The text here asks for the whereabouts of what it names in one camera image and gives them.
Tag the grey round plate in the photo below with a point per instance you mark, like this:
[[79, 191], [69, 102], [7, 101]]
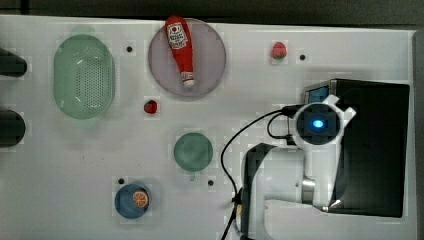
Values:
[[209, 61]]

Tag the small red strawberry toy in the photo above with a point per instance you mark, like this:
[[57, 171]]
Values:
[[151, 107]]

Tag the green perforated colander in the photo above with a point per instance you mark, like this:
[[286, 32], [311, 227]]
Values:
[[84, 77]]

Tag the black toaster oven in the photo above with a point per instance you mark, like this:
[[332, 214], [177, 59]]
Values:
[[371, 172]]

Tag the orange slice toy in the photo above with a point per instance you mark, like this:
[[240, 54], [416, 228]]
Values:
[[141, 199]]

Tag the pink strawberry toy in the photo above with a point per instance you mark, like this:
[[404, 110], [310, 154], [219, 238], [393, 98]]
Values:
[[279, 51]]

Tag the green metal mug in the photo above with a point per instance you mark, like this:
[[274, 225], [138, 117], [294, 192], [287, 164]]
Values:
[[193, 152]]

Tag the blue bowl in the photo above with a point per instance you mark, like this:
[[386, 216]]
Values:
[[124, 201]]

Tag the red plush ketchup bottle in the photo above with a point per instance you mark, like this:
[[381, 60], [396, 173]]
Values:
[[180, 42]]

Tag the large black round holder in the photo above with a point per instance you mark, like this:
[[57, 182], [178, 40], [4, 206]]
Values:
[[12, 128]]

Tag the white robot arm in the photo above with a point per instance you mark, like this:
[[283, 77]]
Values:
[[303, 172]]

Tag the black cylindrical cup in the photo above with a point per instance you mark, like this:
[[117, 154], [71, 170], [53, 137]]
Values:
[[12, 65]]

